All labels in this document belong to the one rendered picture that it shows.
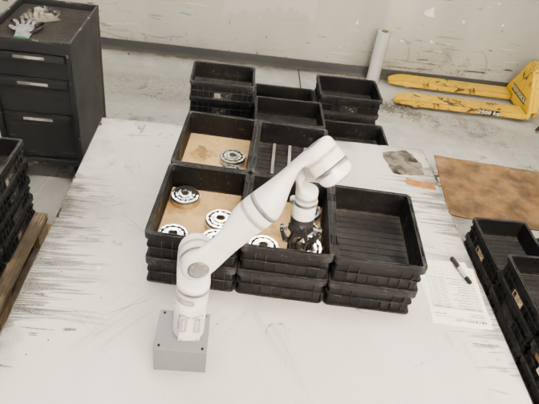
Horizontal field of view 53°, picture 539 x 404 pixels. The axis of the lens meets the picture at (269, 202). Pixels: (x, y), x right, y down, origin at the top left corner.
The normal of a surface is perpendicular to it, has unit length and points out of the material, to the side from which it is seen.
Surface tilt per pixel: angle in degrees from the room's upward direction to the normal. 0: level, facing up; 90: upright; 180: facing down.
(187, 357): 90
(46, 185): 0
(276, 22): 90
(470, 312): 0
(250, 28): 90
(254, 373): 0
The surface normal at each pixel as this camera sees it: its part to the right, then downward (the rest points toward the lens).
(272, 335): 0.12, -0.78
